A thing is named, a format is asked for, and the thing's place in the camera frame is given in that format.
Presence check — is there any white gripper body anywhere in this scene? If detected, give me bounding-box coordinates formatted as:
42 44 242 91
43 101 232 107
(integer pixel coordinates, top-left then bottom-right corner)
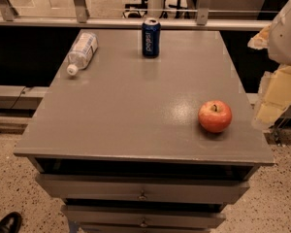
268 0 291 65

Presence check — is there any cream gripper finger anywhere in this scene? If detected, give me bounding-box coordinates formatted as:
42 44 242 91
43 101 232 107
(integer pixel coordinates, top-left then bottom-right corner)
247 25 271 50
251 64 291 130

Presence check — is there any blue pepsi can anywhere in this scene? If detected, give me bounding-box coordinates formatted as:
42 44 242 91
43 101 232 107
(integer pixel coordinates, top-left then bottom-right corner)
142 17 161 57

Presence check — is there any red apple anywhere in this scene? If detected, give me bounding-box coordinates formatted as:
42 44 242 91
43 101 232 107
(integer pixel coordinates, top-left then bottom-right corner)
198 100 232 133

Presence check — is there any black office chair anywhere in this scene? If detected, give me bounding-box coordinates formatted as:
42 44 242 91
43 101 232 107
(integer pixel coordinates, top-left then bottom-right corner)
122 0 190 18

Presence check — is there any grey drawer cabinet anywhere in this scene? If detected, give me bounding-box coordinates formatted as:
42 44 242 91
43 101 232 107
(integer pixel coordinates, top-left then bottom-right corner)
15 29 274 233

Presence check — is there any clear plastic water bottle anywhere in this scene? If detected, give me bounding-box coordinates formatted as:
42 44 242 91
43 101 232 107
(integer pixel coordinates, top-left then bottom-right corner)
67 33 98 76

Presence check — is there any lower grey drawer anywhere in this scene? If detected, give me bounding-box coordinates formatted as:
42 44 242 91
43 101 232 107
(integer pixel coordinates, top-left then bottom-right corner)
61 206 225 229

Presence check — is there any grey drawer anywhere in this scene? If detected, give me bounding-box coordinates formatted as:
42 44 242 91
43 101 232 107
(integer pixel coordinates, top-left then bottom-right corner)
36 174 249 204
61 206 225 229

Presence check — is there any upper grey drawer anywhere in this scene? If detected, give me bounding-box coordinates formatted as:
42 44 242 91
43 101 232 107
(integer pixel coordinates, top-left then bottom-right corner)
36 174 249 204

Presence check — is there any metal railing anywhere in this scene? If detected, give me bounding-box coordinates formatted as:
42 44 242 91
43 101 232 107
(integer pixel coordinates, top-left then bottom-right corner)
0 0 267 30

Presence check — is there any black leather shoe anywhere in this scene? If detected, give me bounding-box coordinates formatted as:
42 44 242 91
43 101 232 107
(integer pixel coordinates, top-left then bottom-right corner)
0 212 22 233

